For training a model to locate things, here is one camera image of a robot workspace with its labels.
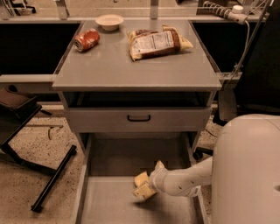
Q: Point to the yellow sponge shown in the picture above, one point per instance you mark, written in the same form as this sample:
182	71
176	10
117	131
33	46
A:
142	177

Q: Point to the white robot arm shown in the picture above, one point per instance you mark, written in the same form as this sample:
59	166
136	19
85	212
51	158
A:
244	173

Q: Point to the open grey middle drawer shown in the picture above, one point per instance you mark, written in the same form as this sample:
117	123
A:
105	191

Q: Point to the closed grey upper drawer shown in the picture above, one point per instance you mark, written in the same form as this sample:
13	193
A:
105	120

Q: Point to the grey drawer cabinet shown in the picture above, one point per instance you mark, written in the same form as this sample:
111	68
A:
107	77

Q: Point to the brown chip bag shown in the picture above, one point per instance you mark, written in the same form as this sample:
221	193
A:
144	44

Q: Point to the black office chair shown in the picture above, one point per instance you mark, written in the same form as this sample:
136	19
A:
248	58

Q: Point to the red soda can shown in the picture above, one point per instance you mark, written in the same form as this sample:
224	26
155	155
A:
86	40

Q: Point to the white paper bowl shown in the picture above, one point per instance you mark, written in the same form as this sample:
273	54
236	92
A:
110	22

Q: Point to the white power strip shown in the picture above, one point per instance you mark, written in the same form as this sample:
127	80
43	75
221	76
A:
235	14

